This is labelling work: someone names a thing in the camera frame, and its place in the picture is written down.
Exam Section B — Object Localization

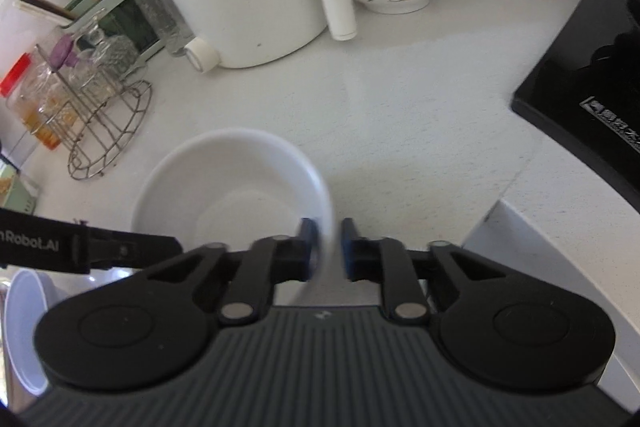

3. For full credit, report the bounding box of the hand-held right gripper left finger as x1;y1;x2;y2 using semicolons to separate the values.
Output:
147;217;321;327

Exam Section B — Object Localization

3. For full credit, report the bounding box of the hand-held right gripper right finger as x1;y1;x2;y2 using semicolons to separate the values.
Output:
340;217;508;325

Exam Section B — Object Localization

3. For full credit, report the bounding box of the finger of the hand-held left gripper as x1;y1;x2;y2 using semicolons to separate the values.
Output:
87;227;184;272

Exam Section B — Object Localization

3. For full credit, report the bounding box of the white bowl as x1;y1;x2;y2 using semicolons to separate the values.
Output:
129;128;335;309

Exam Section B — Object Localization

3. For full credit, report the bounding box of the green plastic basket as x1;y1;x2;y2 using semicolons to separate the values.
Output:
0;156;40;219

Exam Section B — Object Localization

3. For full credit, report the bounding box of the enoki mushroom bunch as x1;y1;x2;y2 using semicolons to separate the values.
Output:
0;169;18;204

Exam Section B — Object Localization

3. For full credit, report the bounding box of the white cup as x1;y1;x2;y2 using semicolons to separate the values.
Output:
3;269;69;396

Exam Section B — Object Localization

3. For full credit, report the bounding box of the oil jar red lid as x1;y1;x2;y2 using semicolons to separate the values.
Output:
0;52;77;152

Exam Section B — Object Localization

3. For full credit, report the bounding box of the glass bottle purple stopper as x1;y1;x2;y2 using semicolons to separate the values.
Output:
31;34;82;108

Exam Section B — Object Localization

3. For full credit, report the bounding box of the green chopstick holder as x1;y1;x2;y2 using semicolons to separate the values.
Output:
20;0;169;64

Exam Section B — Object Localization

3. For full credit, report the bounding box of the black induction cooktop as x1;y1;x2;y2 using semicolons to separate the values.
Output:
510;0;640;208

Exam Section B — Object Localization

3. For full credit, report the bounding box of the round wire trivet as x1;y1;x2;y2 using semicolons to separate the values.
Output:
67;79;154;181

